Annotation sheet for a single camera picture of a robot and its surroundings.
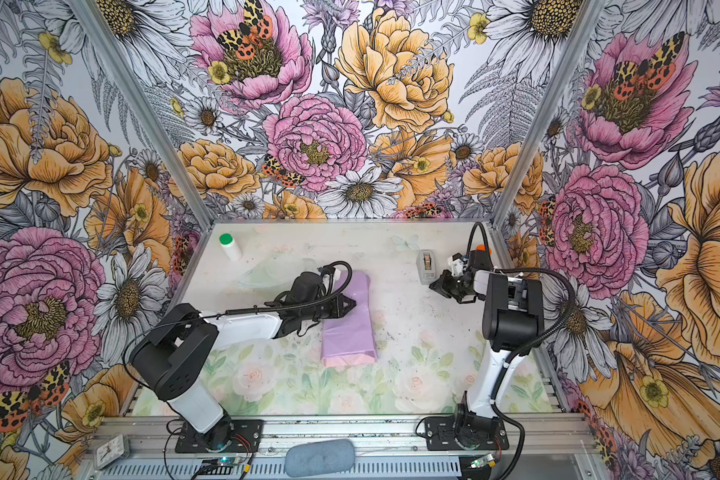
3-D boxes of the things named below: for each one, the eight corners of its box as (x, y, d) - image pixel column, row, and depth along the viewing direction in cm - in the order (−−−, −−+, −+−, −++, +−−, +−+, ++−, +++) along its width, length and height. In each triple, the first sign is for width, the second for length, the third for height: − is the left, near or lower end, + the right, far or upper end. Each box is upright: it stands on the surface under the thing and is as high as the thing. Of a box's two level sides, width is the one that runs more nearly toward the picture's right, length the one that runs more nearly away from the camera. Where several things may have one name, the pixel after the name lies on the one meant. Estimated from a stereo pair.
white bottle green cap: (226, 262, 112) (216, 243, 104) (230, 251, 115) (220, 233, 107) (240, 262, 112) (230, 244, 104) (243, 251, 115) (234, 233, 107)
